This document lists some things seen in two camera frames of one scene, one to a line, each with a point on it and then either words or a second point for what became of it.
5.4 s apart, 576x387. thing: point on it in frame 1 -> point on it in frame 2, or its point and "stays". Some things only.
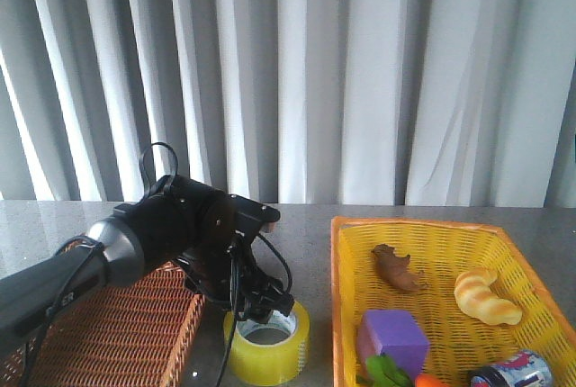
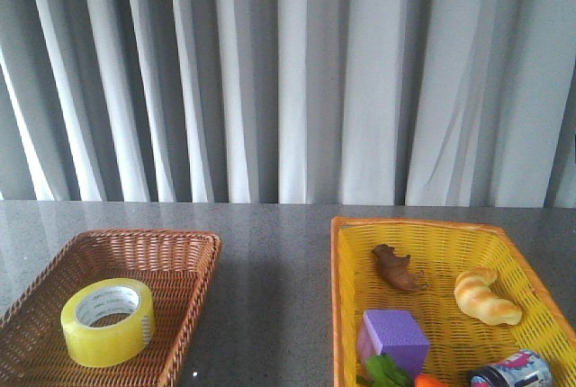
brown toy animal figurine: x=395 y=267 stays
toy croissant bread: x=475 y=299 stays
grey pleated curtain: x=374 y=80 stays
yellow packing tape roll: x=271 y=353 -> x=106 y=321
